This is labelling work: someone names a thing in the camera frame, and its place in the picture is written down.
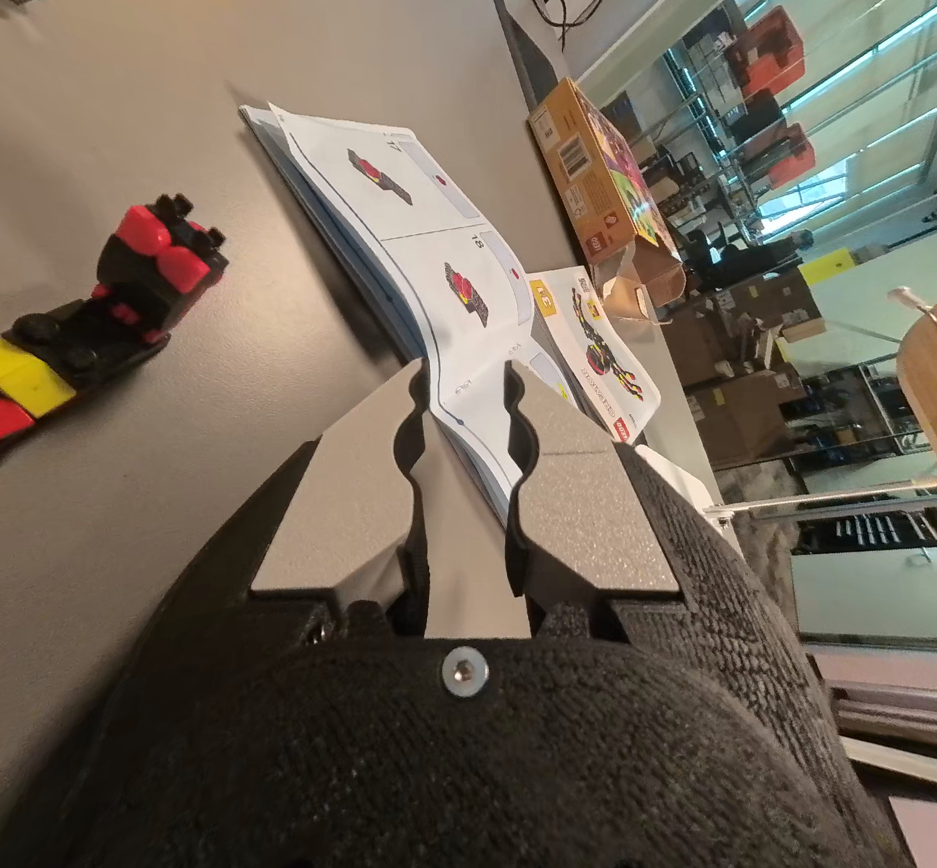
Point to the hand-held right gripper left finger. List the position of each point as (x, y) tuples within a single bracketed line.
[(344, 502)]

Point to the closed instruction booklet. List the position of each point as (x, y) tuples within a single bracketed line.
[(585, 326)]

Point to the long red yellow lego assembly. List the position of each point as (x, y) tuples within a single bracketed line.
[(132, 275)]

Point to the open instruction booklet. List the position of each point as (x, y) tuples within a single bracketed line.
[(410, 209)]

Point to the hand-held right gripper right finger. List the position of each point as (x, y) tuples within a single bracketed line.
[(593, 516)]

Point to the wooden desk lamp white base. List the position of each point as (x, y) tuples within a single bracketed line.
[(688, 480)]

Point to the orange cardboard lego box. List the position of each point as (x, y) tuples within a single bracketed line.
[(578, 158)]

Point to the orange storage crate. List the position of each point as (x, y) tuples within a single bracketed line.
[(765, 51), (787, 154)]

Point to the yellow paper sign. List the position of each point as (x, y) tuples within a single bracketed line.
[(826, 266)]

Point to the dark teal desk pad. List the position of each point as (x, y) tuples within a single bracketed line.
[(538, 55)]

